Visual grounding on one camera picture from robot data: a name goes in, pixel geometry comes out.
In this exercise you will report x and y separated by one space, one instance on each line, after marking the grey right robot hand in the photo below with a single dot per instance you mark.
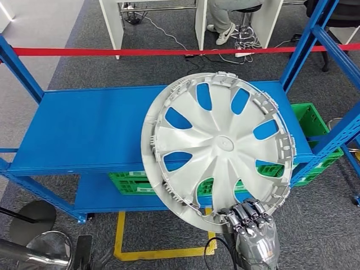
259 249

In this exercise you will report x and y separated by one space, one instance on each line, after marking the black stanchion base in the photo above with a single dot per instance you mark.
42 218

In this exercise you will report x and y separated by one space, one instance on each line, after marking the white power strip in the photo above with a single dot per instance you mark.
243 54

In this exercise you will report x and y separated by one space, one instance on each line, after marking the red barrier tape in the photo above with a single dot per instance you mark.
84 51

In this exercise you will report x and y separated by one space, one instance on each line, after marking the blue metal shelf rack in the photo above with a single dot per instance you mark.
352 160
84 126

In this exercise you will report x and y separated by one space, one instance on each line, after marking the silver plastic wheel hubcap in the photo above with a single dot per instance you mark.
225 143

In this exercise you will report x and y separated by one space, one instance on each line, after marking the black chrome stool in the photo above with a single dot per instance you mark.
248 9

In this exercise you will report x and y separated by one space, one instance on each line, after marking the person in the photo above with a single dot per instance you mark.
222 15

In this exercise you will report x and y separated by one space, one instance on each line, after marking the black office chair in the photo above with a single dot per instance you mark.
343 15

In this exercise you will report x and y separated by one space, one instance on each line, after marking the white office desk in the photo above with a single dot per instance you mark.
112 26

